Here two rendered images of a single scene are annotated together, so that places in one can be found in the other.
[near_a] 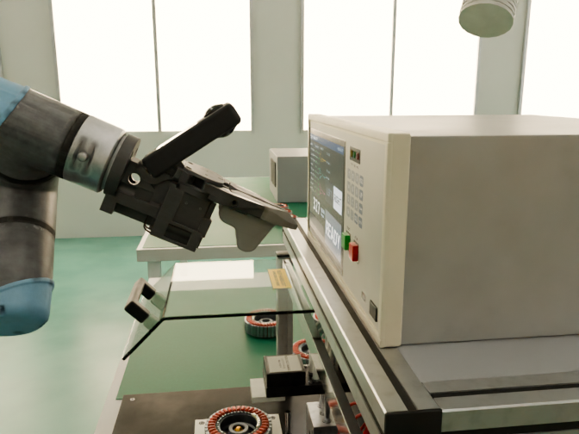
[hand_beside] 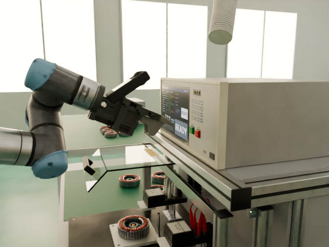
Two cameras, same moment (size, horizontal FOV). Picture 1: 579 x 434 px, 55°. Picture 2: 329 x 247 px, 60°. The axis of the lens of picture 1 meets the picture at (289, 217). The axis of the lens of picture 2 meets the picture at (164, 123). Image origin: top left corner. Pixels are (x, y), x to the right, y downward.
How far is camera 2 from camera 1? 0.19 m
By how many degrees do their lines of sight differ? 11
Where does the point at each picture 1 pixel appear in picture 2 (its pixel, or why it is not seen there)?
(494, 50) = (213, 51)
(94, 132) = (87, 83)
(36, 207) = (56, 119)
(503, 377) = (268, 176)
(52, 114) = (69, 75)
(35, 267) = (61, 145)
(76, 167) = (80, 99)
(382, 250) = (218, 129)
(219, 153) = not seen: hidden behind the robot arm
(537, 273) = (273, 136)
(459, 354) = (248, 170)
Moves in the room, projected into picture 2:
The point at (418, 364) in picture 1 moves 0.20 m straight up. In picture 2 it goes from (234, 174) to (239, 84)
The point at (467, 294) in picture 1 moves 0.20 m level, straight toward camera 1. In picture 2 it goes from (248, 146) to (267, 176)
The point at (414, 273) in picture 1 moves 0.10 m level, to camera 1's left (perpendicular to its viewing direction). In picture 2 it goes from (229, 138) to (188, 140)
